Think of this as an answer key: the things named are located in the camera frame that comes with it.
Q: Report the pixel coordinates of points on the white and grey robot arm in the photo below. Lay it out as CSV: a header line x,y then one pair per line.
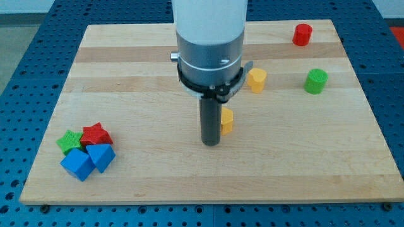
x,y
210,35

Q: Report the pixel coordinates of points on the yellow hexagon block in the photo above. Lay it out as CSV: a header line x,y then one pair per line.
x,y
227,120

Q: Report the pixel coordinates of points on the dark grey cylindrical pointer tool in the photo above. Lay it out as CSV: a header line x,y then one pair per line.
x,y
210,121

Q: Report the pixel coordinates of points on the light wooden board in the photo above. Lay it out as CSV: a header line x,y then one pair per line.
x,y
287,145

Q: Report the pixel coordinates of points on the blue triangle block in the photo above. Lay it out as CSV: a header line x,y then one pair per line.
x,y
102,155

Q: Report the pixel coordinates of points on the red star block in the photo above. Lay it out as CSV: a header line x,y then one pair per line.
x,y
95,134

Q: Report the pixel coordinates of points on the green cylinder block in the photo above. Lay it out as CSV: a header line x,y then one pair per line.
x,y
315,81

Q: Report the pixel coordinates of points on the red cylinder block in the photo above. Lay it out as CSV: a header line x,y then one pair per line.
x,y
302,34

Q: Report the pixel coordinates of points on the green star block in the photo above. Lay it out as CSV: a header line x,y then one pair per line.
x,y
70,141

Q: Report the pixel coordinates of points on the blue cube block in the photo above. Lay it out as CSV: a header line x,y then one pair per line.
x,y
78,164

